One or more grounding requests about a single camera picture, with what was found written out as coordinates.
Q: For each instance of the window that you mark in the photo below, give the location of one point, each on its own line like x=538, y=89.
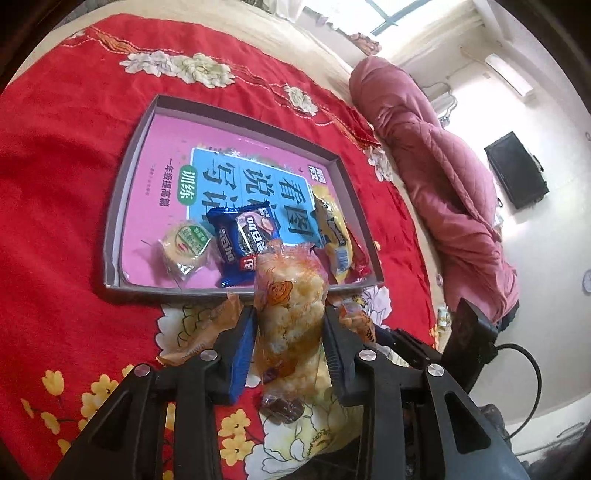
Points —
x=406, y=14

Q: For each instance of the white air conditioner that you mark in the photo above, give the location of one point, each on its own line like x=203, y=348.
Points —
x=510, y=74

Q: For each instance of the gold snack packet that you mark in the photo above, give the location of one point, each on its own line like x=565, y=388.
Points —
x=334, y=230

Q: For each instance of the pink book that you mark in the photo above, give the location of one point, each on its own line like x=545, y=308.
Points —
x=157, y=152

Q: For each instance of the pink quilt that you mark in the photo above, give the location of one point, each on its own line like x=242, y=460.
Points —
x=429, y=161

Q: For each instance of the round cake packet green label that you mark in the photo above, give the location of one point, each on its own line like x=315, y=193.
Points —
x=187, y=247

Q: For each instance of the blue cookie packet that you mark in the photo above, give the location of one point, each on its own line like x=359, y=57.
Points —
x=221, y=235

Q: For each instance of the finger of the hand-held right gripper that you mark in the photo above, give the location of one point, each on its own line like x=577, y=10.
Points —
x=411, y=348

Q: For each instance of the puffed snack packet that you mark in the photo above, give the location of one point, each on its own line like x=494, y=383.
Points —
x=291, y=304

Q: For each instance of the small green packet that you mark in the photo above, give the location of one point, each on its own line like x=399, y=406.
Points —
x=442, y=318

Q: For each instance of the red snack packet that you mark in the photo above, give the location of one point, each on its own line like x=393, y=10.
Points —
x=359, y=264

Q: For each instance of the grey cardboard box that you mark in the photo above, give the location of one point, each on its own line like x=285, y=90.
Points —
x=134, y=184

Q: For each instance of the black television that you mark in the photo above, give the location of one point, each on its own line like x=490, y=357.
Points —
x=517, y=170

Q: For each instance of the dark cookie packet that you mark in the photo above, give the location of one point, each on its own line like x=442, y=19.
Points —
x=256, y=233

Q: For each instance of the orange snack packet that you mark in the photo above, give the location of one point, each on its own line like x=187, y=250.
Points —
x=358, y=323
x=203, y=332

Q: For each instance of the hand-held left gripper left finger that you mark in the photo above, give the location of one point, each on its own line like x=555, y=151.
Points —
x=242, y=357

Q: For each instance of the red floral blanket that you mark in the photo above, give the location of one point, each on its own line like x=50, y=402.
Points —
x=60, y=184

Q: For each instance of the dark candy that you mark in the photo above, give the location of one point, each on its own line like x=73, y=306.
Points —
x=281, y=409

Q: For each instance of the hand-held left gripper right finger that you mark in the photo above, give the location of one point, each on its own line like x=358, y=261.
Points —
x=336, y=357

